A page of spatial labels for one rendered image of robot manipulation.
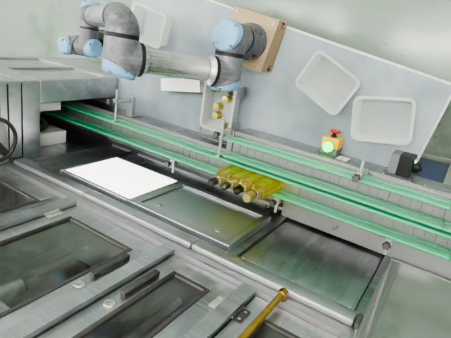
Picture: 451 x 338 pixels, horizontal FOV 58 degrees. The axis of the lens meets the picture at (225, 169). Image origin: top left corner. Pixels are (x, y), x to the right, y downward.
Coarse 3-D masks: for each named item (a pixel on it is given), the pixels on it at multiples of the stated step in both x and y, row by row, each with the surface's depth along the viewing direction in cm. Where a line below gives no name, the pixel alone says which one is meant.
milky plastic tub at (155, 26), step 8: (136, 8) 205; (144, 8) 208; (136, 16) 207; (144, 16) 210; (152, 16) 207; (160, 16) 205; (168, 16) 202; (144, 24) 211; (152, 24) 208; (160, 24) 206; (168, 24) 200; (144, 32) 212; (152, 32) 209; (160, 32) 207; (168, 32) 203; (144, 40) 206; (152, 40) 210; (160, 40) 199
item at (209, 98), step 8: (208, 88) 190; (208, 96) 192; (216, 96) 195; (208, 104) 194; (224, 104) 193; (232, 104) 183; (208, 112) 196; (224, 112) 194; (232, 112) 184; (200, 120) 194; (208, 120) 198; (216, 120) 198; (208, 128) 193; (216, 128) 192
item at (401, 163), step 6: (396, 150) 156; (396, 156) 151; (402, 156) 150; (408, 156) 149; (414, 156) 151; (390, 162) 153; (396, 162) 152; (402, 162) 150; (408, 162) 149; (414, 162) 149; (390, 168) 153; (396, 168) 152; (402, 168) 151; (408, 168) 150; (396, 174) 152; (402, 174) 151; (408, 174) 150
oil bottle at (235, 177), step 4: (236, 172) 167; (240, 172) 168; (244, 172) 169; (248, 172) 170; (252, 172) 171; (228, 176) 163; (232, 176) 163; (236, 176) 163; (240, 176) 164; (244, 176) 165; (232, 180) 161; (236, 180) 161; (236, 184) 162; (232, 188) 162
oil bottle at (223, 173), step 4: (224, 168) 170; (228, 168) 171; (232, 168) 172; (236, 168) 173; (240, 168) 174; (216, 172) 166; (220, 172) 165; (224, 172) 166; (228, 172) 167; (232, 172) 168; (220, 176) 164; (224, 176) 164; (224, 180) 165; (220, 184) 165
